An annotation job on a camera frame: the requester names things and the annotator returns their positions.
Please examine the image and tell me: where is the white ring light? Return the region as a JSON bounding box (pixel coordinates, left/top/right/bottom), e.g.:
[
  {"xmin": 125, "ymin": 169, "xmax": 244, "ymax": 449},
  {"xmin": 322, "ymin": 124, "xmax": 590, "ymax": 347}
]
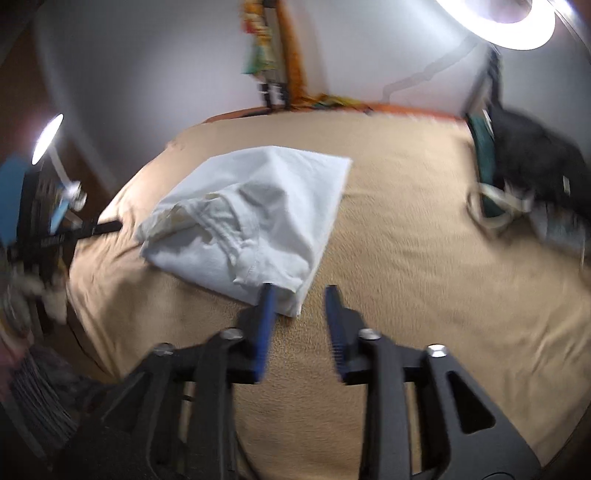
[{"xmin": 434, "ymin": 0, "xmax": 557, "ymax": 51}]

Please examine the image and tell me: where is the beige blanket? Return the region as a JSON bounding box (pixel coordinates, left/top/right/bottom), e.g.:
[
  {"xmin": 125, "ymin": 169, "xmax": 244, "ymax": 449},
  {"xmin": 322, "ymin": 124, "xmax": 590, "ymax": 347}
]
[{"xmin": 67, "ymin": 111, "xmax": 591, "ymax": 476}]

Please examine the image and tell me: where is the black ring light tripod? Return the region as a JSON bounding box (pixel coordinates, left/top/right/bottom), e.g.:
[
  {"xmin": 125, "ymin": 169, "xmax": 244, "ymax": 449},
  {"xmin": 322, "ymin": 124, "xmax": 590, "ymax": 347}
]
[{"xmin": 464, "ymin": 46, "xmax": 505, "ymax": 121}]

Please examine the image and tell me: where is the orange bed sheet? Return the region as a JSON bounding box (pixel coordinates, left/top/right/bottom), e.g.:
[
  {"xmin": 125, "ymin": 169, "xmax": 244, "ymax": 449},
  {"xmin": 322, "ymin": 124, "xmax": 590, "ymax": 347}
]
[{"xmin": 203, "ymin": 104, "xmax": 468, "ymax": 123}]

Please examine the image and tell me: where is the grey striped cloth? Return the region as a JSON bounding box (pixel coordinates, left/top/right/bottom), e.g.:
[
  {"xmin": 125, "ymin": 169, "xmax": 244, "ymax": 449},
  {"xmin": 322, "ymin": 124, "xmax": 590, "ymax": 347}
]
[{"xmin": 0, "ymin": 342, "xmax": 82, "ymax": 457}]

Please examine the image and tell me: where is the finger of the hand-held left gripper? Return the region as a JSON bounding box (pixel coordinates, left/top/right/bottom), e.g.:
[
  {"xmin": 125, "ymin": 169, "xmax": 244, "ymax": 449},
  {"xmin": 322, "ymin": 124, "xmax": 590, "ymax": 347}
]
[{"xmin": 76, "ymin": 220, "xmax": 124, "ymax": 240}]

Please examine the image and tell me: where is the blue chair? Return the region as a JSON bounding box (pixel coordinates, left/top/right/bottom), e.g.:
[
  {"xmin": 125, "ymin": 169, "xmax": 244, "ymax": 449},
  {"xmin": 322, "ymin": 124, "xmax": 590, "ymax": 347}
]
[{"xmin": 0, "ymin": 154, "xmax": 70, "ymax": 246}]

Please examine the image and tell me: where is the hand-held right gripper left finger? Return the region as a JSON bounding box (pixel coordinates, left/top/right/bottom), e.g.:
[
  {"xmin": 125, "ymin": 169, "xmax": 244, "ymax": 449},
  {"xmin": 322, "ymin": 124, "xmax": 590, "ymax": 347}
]
[{"xmin": 83, "ymin": 282, "xmax": 280, "ymax": 480}]

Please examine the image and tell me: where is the white t-shirt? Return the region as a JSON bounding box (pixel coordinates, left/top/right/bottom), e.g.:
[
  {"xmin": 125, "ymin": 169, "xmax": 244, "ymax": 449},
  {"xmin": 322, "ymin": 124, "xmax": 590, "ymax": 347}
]
[{"xmin": 136, "ymin": 144, "xmax": 354, "ymax": 319}]

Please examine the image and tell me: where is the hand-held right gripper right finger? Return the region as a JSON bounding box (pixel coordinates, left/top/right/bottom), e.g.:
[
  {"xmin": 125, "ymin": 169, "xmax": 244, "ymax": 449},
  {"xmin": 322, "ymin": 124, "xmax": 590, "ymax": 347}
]
[{"xmin": 324, "ymin": 285, "xmax": 543, "ymax": 480}]

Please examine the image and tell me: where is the colourful printed scarf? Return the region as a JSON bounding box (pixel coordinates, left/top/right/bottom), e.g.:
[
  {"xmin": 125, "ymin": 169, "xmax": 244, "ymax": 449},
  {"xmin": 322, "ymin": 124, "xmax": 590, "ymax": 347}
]
[{"xmin": 238, "ymin": 0, "xmax": 278, "ymax": 77}]

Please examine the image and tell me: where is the folded camera tripod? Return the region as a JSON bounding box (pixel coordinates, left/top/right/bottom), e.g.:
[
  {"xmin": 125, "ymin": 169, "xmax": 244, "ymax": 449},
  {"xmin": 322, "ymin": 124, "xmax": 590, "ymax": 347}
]
[{"xmin": 259, "ymin": 0, "xmax": 297, "ymax": 110}]

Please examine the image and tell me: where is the dark green folded garment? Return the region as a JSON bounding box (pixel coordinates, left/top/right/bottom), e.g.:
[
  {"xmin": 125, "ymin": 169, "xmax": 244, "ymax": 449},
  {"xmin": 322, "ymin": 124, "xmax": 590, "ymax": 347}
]
[{"xmin": 465, "ymin": 113, "xmax": 502, "ymax": 217}]

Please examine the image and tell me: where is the light grey folded cloth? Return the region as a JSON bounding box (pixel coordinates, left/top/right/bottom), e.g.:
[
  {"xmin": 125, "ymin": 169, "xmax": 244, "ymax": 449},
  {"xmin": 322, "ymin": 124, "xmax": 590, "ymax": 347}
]
[{"xmin": 530, "ymin": 203, "xmax": 588, "ymax": 251}]

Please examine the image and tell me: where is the white clip desk lamp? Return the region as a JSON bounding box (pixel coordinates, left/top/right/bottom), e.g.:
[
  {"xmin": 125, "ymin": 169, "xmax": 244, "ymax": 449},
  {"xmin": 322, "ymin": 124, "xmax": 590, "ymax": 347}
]
[{"xmin": 31, "ymin": 113, "xmax": 88, "ymax": 213}]

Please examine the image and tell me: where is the black folded garment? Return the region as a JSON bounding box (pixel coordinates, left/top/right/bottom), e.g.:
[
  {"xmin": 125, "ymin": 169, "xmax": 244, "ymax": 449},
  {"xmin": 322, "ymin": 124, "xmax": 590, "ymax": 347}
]
[{"xmin": 488, "ymin": 99, "xmax": 590, "ymax": 209}]

